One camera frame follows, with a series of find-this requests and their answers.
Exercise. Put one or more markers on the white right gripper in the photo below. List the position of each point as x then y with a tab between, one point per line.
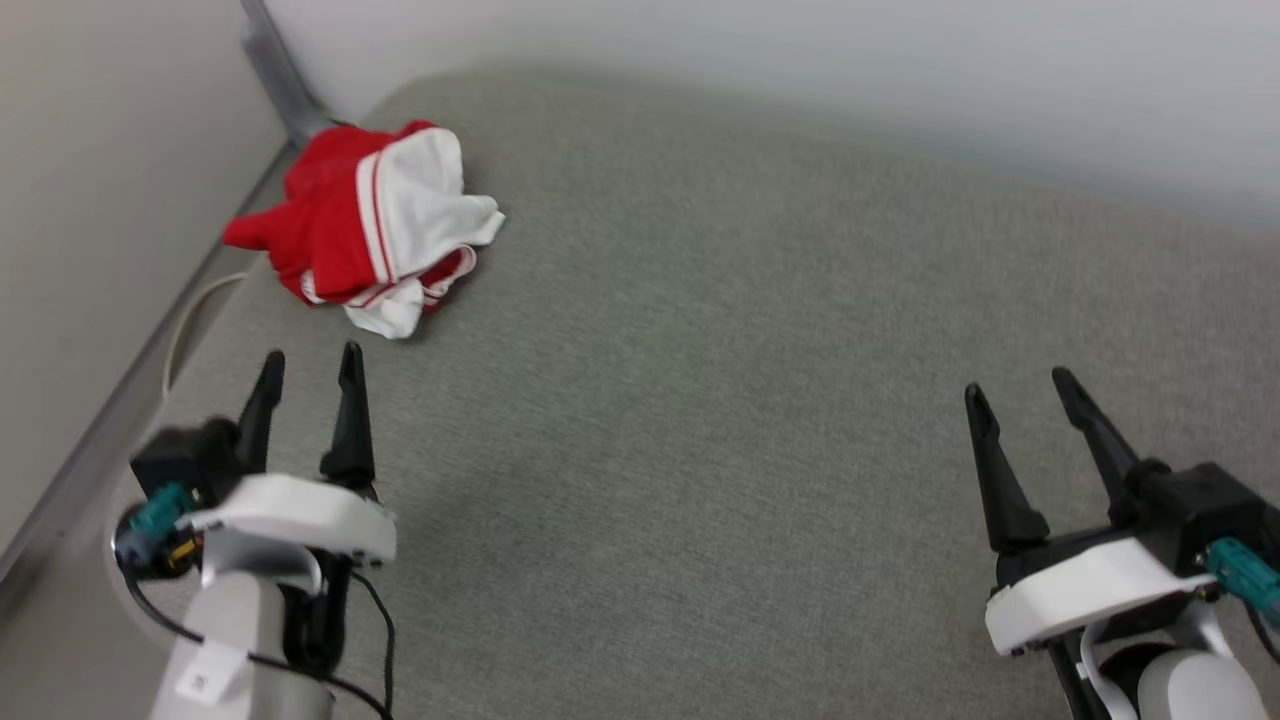
1080	590

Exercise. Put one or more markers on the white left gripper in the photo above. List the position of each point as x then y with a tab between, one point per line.
300	515

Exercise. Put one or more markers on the red and white garment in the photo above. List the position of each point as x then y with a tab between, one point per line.
340	220

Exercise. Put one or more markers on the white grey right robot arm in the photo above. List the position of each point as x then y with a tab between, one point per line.
1190	690

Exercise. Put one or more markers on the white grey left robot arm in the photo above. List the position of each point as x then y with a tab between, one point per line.
240	630

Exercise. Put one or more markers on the grey baseboard strip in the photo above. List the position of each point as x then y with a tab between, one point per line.
130	400

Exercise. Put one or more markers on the white paper label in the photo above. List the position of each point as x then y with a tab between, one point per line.
210	672

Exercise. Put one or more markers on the grey metal corner profile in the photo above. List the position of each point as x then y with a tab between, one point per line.
280	80

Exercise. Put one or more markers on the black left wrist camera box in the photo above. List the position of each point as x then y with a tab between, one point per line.
185	465

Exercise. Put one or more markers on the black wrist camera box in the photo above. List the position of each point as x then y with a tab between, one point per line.
1195	510
185	465

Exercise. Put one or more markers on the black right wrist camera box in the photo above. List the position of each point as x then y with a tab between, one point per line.
1195	510

